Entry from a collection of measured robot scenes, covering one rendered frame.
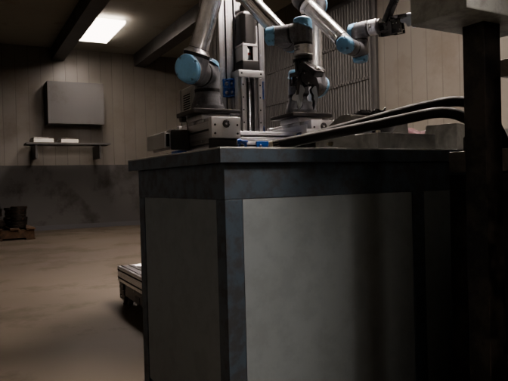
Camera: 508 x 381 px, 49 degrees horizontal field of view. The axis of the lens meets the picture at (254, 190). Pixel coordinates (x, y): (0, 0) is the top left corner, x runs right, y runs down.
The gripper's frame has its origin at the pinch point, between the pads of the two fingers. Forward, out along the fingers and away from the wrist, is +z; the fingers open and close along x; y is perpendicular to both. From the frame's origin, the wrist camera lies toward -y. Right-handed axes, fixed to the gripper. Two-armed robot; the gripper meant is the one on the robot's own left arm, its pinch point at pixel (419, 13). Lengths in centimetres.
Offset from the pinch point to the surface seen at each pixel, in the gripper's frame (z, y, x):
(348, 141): 4, 50, 86
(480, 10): 58, 22, 126
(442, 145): 23, 56, 49
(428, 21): 47, 22, 126
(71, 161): -744, 76, -331
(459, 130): 28, 51, 46
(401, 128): 14, 48, 66
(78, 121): -708, 10, -331
